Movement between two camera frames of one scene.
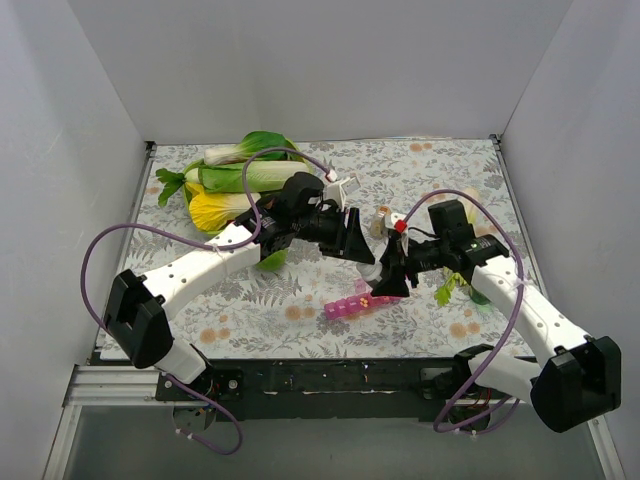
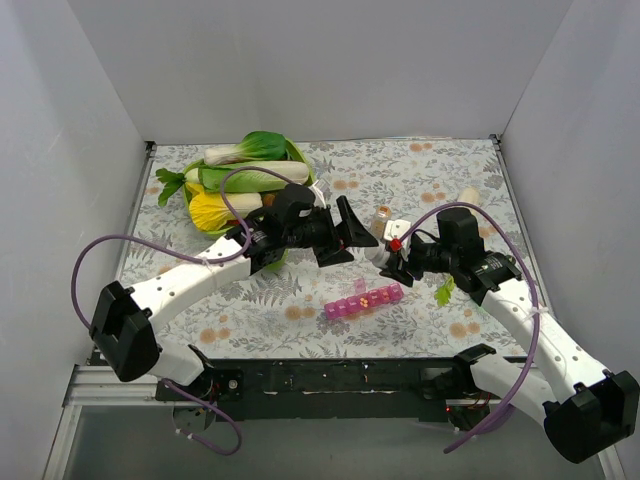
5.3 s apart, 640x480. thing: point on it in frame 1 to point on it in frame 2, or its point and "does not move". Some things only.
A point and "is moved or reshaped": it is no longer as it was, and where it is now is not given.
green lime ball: x=274 y=261 does not move
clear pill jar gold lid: x=377 y=223 does not move
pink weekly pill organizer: x=352 y=305 does not move
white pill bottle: x=370 y=272 is moved or reshaped
